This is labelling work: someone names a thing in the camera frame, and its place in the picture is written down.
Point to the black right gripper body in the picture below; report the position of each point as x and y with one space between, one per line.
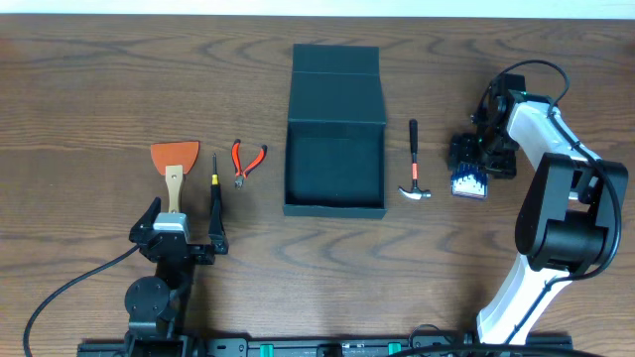
493 151

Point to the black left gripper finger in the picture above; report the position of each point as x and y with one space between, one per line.
216 232
148 218

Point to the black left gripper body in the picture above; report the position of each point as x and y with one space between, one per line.
180 250

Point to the clear precision screwdriver case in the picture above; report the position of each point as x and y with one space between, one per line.
469 181

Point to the yellow black screwdriver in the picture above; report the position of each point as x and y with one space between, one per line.
215 188

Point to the small black handled hammer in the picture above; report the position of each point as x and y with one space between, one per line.
415 193

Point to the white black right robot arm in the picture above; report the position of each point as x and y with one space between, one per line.
569 224

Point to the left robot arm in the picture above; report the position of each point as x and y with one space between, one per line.
157 304

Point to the red black cutting pliers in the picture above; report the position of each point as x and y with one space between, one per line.
241 174

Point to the dark green open box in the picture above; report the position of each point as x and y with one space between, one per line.
335 148

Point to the orange scraper wooden handle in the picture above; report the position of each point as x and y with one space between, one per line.
173 161

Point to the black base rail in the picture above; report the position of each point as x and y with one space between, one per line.
240 347

